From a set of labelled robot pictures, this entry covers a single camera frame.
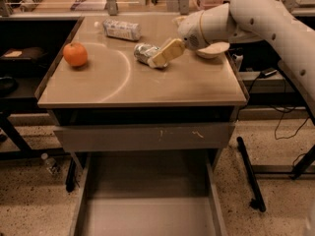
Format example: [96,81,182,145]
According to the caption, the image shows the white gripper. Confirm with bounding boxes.
[148,11,210,68]

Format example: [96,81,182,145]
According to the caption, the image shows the crushed silver 7up can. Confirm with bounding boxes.
[134,42,167,69]

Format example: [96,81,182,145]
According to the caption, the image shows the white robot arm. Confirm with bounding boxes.
[149,0,315,116]

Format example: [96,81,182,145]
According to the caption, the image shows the grey top drawer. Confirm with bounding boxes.
[54,122,234,152]

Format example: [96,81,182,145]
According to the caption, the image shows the open grey middle drawer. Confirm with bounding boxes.
[69,150,228,236]

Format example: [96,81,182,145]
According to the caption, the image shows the white bowl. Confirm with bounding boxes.
[196,42,230,59]

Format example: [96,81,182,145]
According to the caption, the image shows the clear plastic water bottle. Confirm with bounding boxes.
[94,19,142,41]

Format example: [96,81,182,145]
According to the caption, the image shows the black power adapter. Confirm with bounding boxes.
[259,68,277,79]

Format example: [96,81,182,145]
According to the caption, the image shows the orange fruit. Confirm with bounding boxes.
[63,42,88,67]

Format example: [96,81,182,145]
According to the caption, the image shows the beige cabinet with drawers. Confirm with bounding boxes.
[34,15,249,236]

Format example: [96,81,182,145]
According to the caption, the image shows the small bottle on floor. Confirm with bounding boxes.
[41,153,60,176]

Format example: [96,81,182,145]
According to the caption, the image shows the black floor bar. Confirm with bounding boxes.
[236,137,266,212]

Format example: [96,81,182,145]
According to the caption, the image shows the black cable on floor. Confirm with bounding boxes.
[269,105,310,142]

